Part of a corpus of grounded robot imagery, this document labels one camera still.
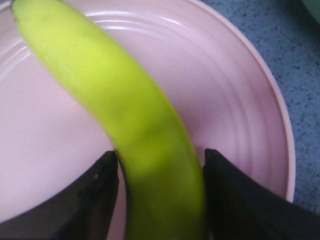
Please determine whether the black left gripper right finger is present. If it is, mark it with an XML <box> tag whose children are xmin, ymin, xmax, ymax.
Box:
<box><xmin>203</xmin><ymin>148</ymin><xmax>320</xmax><ymax>240</ymax></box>

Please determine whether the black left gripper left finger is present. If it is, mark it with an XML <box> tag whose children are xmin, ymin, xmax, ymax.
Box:
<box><xmin>0</xmin><ymin>151</ymin><xmax>119</xmax><ymax>240</ymax></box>

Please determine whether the yellow banana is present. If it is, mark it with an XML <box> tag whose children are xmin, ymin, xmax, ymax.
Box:
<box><xmin>11</xmin><ymin>0</ymin><xmax>209</xmax><ymax>240</ymax></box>

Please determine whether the pink plate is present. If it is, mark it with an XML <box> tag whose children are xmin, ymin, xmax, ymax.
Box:
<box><xmin>0</xmin><ymin>0</ymin><xmax>296</xmax><ymax>240</ymax></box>

